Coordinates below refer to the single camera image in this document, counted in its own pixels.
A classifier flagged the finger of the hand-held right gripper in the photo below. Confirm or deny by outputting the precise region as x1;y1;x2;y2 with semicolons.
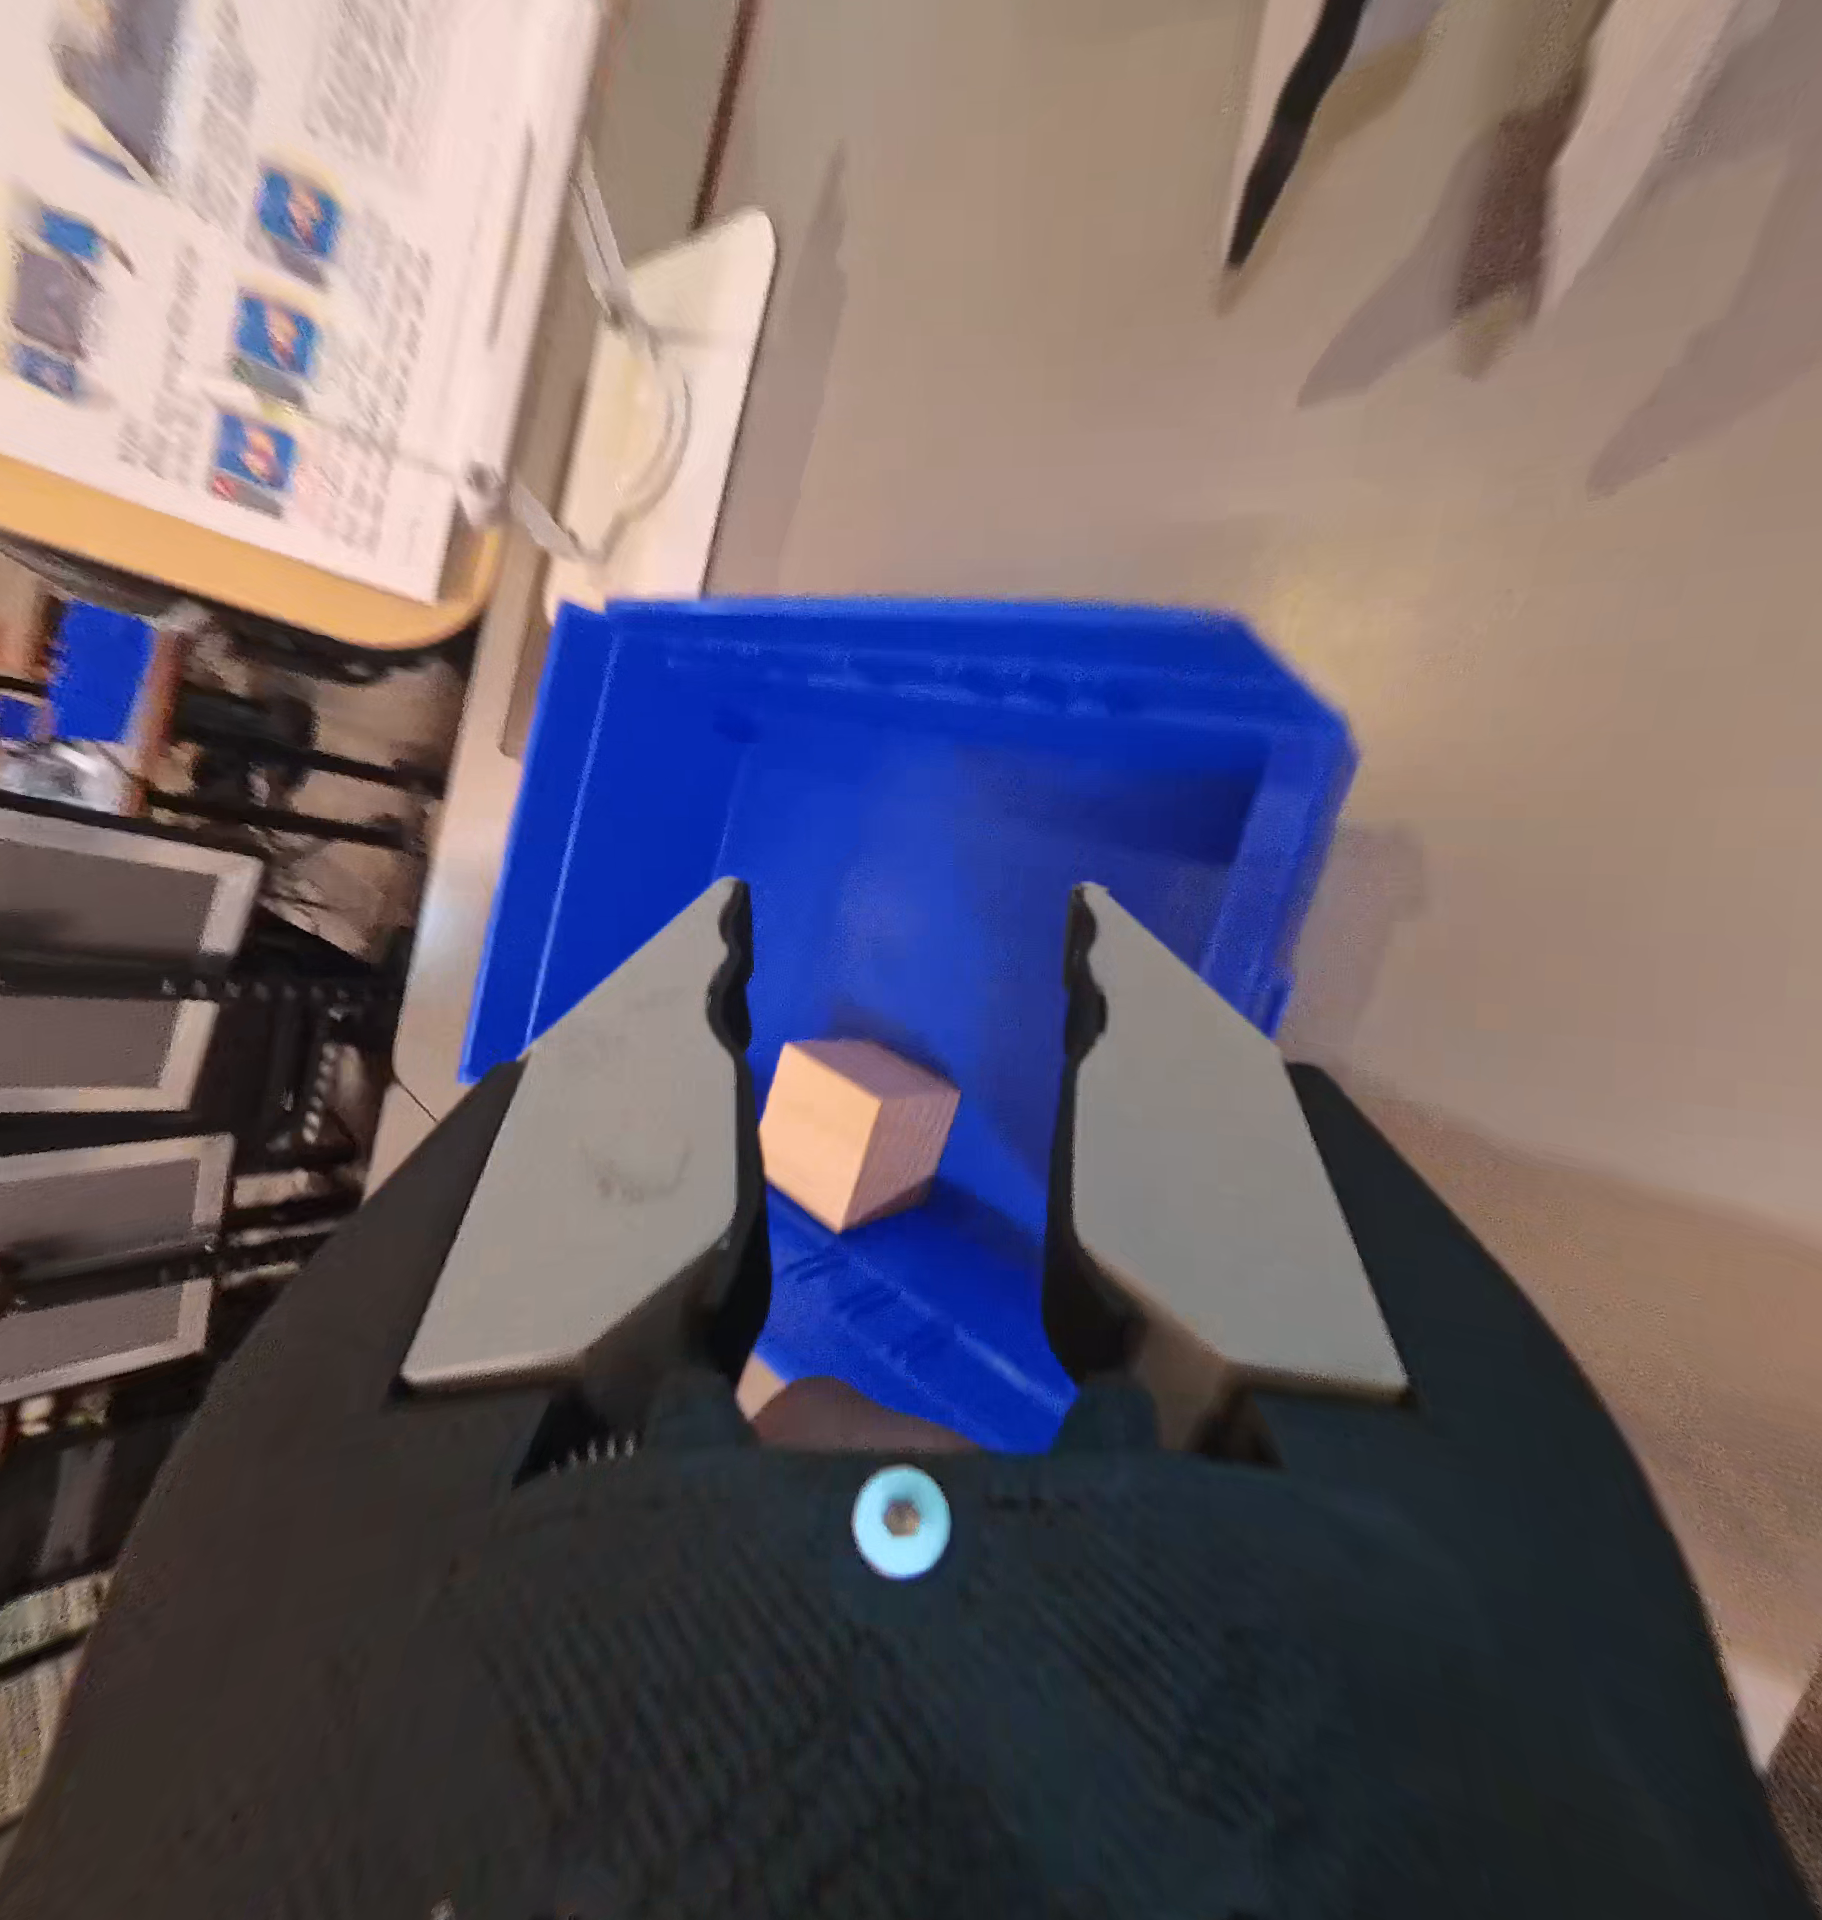
1224;0;1439;279

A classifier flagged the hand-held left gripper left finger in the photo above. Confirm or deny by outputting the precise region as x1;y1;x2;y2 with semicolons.
399;877;776;1396

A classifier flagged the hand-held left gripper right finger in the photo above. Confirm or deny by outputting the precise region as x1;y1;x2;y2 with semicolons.
1042;882;1410;1448

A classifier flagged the medium natural wooden cube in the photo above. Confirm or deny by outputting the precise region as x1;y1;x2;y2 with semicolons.
759;1038;961;1233

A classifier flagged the blue plastic bin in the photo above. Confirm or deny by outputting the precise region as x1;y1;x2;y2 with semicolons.
459;598;1364;1456

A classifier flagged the small blue storage bin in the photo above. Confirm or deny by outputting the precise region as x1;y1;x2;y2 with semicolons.
0;599;158;752

